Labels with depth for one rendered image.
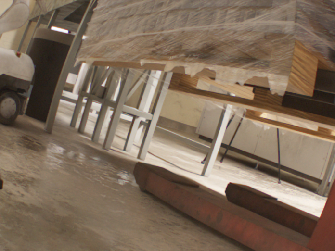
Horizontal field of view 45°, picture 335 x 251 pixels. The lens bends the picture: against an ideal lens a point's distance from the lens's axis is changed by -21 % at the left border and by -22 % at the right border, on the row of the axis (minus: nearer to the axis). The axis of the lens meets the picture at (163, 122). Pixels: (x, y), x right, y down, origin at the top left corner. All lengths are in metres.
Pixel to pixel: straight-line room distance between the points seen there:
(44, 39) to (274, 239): 2.23
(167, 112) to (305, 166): 5.90
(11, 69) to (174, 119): 8.11
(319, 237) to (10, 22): 1.84
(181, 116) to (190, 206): 8.63
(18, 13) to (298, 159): 3.25
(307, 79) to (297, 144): 3.61
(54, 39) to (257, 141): 2.89
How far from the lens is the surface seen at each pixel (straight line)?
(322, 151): 4.36
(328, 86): 1.14
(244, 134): 5.36
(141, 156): 2.85
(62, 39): 2.97
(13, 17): 2.29
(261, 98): 1.85
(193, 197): 1.51
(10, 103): 2.18
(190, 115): 10.21
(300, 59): 1.02
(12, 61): 2.14
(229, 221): 1.34
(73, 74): 7.54
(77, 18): 3.13
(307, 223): 1.68
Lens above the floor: 0.31
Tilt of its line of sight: 1 degrees down
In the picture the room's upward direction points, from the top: 18 degrees clockwise
